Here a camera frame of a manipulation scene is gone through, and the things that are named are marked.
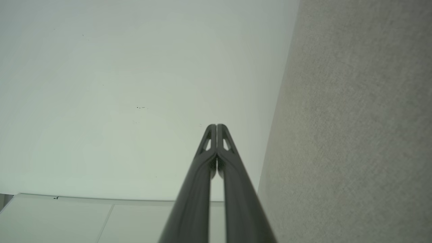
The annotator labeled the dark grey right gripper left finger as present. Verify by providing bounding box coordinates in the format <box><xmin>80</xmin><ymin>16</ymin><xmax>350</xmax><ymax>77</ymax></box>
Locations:
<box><xmin>158</xmin><ymin>124</ymin><xmax>217</xmax><ymax>243</ymax></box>

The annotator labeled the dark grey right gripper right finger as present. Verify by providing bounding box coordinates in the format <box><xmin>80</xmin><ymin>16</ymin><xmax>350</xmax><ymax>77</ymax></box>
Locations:
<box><xmin>217</xmin><ymin>124</ymin><xmax>278</xmax><ymax>243</ymax></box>

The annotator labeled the grey fabric sofa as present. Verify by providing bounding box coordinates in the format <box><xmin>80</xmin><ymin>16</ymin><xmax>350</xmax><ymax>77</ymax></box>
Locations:
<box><xmin>257</xmin><ymin>0</ymin><xmax>432</xmax><ymax>243</ymax></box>

